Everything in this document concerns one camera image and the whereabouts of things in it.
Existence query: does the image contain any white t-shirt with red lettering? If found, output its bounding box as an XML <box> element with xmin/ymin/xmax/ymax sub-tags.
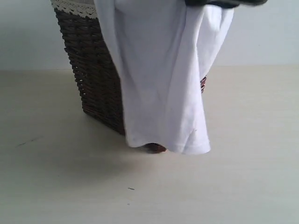
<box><xmin>94</xmin><ymin>0</ymin><xmax>234</xmax><ymax>154</ymax></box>

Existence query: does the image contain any brown wicker basket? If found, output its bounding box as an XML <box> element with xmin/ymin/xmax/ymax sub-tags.
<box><xmin>54</xmin><ymin>8</ymin><xmax>207</xmax><ymax>154</ymax></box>

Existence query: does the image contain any white lace basket liner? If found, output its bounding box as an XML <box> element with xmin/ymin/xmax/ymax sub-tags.
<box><xmin>51</xmin><ymin>0</ymin><xmax>96</xmax><ymax>15</ymax></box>

